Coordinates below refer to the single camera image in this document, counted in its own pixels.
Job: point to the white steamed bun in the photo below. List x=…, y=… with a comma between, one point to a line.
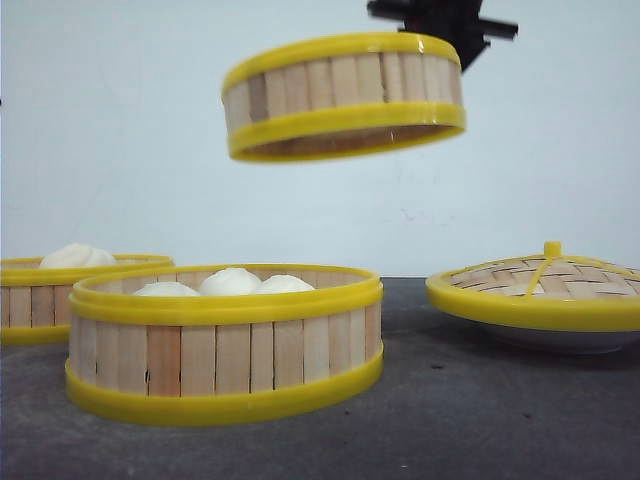
x=166, y=289
x=232, y=281
x=277, y=284
x=77, y=255

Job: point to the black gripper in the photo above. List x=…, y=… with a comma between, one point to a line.
x=458, y=22

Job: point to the bamboo steamer basket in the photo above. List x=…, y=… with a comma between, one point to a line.
x=343, y=95
x=34, y=302
x=200, y=361

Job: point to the woven bamboo steamer lid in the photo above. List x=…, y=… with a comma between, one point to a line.
x=548, y=291

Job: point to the white plate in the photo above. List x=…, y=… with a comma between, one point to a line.
x=558, y=341

